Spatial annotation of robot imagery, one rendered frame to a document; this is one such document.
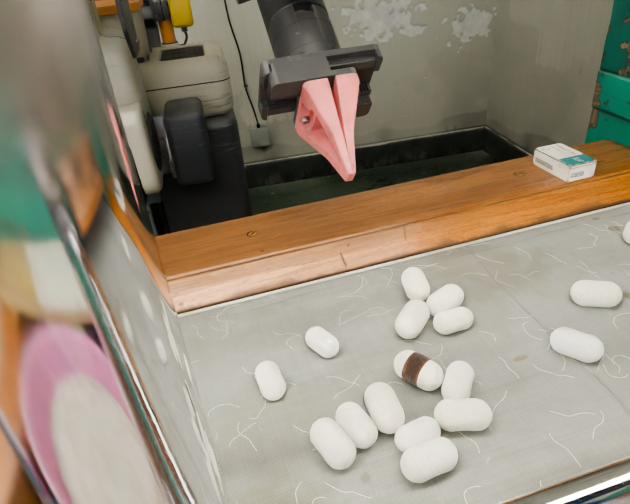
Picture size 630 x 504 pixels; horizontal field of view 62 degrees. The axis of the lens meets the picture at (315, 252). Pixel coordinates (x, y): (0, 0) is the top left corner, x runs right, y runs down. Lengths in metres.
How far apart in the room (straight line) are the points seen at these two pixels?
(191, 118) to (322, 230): 0.55
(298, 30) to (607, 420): 0.37
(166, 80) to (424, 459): 0.98
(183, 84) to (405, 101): 1.55
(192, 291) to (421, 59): 2.16
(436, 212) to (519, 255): 0.09
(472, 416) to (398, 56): 2.23
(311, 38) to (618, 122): 0.45
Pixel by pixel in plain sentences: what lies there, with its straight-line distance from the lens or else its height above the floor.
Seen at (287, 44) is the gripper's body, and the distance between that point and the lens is 0.47.
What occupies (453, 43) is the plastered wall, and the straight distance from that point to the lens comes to 2.60.
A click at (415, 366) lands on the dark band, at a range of 0.38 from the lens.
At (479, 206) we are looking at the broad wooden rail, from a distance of 0.58.
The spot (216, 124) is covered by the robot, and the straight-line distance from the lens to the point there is 1.20.
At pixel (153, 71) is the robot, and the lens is 1.18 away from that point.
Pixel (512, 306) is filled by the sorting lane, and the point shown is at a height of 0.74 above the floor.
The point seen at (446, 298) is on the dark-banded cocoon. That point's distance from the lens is 0.44.
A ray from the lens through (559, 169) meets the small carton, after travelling 0.65.
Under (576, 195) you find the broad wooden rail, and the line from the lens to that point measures 0.64.
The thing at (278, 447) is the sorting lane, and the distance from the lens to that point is 0.37.
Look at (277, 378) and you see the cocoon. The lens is 0.38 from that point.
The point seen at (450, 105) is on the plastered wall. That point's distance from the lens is 2.66.
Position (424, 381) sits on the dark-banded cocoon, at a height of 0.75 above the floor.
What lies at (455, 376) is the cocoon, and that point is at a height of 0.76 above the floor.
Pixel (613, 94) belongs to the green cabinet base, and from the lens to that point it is 0.78.
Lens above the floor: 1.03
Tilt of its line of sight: 32 degrees down
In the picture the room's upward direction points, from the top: 6 degrees counter-clockwise
